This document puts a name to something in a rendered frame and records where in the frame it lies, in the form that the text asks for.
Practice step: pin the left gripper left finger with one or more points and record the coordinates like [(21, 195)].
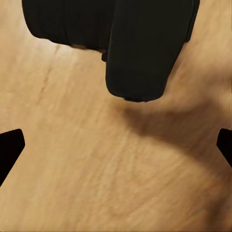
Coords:
[(12, 144)]

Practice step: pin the digital camera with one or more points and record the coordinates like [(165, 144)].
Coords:
[(142, 38)]

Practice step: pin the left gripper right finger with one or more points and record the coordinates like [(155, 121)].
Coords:
[(224, 143)]

